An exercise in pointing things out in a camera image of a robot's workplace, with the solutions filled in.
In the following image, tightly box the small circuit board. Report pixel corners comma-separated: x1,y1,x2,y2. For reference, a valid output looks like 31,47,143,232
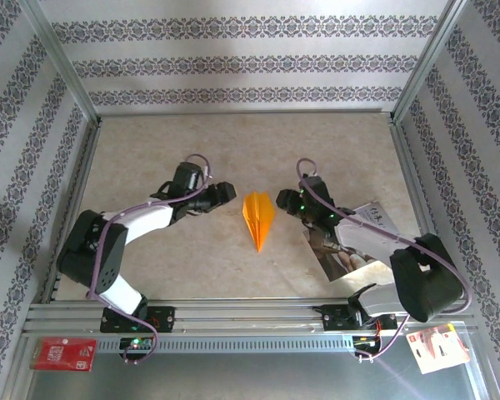
119,336,154,353
352,334,383,351

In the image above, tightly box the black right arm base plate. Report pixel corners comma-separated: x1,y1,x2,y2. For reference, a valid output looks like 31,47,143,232
321,304,399,333

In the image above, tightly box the aluminium frame post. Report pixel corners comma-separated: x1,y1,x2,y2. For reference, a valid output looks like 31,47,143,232
389,0,472,122
18,0,103,126

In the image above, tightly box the photo cover book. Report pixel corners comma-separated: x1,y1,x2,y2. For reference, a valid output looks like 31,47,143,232
302,202,395,283

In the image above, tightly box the white red blister package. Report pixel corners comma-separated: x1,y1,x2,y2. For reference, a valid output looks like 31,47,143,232
406,324,471,375

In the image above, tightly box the grey slotted cable duct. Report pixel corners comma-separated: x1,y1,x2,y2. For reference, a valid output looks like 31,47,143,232
95,335,358,354

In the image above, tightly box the red card package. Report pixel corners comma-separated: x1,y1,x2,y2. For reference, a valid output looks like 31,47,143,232
29,337,98,372

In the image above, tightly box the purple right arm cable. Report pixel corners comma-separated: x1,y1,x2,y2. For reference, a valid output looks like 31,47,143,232
296,157,473,362

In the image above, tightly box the steel sheet panel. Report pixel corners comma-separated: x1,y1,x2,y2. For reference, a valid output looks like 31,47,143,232
24,320,484,400

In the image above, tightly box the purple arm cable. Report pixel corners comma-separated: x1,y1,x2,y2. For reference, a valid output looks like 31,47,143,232
296,157,473,362
86,153,216,366

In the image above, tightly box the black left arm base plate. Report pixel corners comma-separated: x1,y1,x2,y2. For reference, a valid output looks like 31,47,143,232
99,306,176,334

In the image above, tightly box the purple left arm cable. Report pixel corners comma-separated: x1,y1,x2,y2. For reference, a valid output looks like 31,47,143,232
86,153,216,366

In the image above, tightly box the thin aluminium rail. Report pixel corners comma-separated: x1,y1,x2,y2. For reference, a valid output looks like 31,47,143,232
97,107,395,117

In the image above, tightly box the aluminium side rail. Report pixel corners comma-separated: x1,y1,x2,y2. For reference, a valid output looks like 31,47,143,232
389,120,458,299
41,120,102,302

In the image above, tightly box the orange square paper sheet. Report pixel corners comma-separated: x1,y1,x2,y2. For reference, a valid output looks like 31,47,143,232
242,190,278,253

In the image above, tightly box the wide aluminium mounting rail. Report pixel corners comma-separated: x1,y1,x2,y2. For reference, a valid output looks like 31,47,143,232
22,297,478,337

